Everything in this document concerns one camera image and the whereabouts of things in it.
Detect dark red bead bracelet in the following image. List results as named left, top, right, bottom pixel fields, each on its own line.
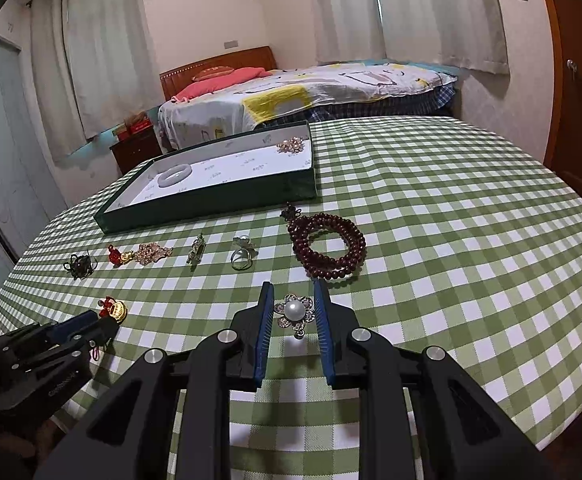
left=281, top=203, right=367, bottom=279

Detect orange pillow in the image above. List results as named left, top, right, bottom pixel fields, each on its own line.
left=192, top=66, right=234, bottom=82

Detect person's left hand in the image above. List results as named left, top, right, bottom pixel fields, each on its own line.
left=0, top=410, right=67, bottom=480

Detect silver pearl ring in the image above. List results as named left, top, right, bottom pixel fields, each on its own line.
left=230, top=235, right=258, bottom=272

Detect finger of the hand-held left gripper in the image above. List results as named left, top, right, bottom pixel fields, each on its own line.
left=0, top=310, right=99, bottom=361
left=18, top=319, right=120, bottom=373

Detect red knot gold charm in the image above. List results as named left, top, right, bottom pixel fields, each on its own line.
left=107, top=245, right=134, bottom=266
left=91, top=297, right=128, bottom=361

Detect wooden bed headboard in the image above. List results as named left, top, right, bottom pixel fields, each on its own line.
left=159, top=46, right=278, bottom=101

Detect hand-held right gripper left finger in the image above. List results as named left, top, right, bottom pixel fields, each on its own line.
left=34, top=281, right=277, bottom=480

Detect grey sliding wardrobe door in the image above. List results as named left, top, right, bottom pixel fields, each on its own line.
left=0, top=30, right=67, bottom=261

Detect brown wooden door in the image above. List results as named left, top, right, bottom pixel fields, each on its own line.
left=533, top=0, right=582, bottom=211

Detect white curtain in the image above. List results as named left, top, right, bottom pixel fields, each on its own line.
left=30, top=0, right=87, bottom=163
left=371, top=0, right=509, bottom=76
left=311, top=0, right=387, bottom=63
left=64, top=0, right=159, bottom=141

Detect pink pillow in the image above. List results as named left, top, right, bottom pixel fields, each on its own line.
left=171, top=66, right=272, bottom=103

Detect dark green jewelry tray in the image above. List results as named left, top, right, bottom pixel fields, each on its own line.
left=94, top=121, right=318, bottom=234

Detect pearl flower brooch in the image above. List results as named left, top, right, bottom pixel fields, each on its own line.
left=273, top=295, right=317, bottom=339

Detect red gift boxes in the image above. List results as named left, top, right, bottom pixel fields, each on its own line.
left=114, top=112, right=154, bottom=142

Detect pale jade bangle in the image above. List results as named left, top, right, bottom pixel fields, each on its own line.
left=157, top=164, right=192, bottom=188

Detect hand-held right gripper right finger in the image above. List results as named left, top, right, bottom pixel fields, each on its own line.
left=312, top=278, right=554, bottom=480

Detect bed with patterned cover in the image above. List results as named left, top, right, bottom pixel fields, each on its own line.
left=158, top=62, right=458, bottom=151

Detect blue plaid blanket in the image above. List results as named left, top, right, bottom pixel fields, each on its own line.
left=261, top=85, right=456, bottom=126

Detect dark wooden nightstand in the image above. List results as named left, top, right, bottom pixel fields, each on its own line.
left=110, top=127, right=163, bottom=177

